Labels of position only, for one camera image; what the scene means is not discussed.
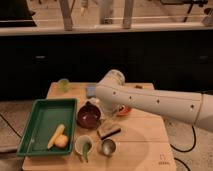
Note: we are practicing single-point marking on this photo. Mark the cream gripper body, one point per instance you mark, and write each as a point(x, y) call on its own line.
point(106, 115)

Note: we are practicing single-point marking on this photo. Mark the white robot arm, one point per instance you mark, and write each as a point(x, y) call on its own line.
point(192, 108)

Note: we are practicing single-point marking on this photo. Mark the orange bowl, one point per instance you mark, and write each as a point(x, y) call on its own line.
point(124, 111)

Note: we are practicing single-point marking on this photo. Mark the purple bowl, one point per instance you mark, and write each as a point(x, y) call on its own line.
point(88, 116)

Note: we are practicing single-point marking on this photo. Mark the wooden brush block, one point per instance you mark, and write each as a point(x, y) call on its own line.
point(105, 131)

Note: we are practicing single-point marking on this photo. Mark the blue sponge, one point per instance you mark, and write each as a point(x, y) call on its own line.
point(90, 90)

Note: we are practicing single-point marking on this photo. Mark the small metal cup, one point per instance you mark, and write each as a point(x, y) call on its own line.
point(108, 147)

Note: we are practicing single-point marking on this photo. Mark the white cup with green item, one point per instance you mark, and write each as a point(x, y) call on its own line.
point(83, 146)

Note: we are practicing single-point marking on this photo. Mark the brown grape cluster toy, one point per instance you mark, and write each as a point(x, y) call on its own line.
point(139, 87)

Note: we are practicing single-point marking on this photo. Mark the yellow banana toy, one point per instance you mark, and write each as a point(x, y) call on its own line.
point(59, 130)

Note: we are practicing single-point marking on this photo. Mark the orange fruit toy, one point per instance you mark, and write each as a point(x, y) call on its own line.
point(61, 141)

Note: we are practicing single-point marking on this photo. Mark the green translucent cup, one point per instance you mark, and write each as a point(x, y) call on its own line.
point(63, 85)

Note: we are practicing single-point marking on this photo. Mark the green plastic tray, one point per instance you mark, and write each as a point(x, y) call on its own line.
point(46, 115)

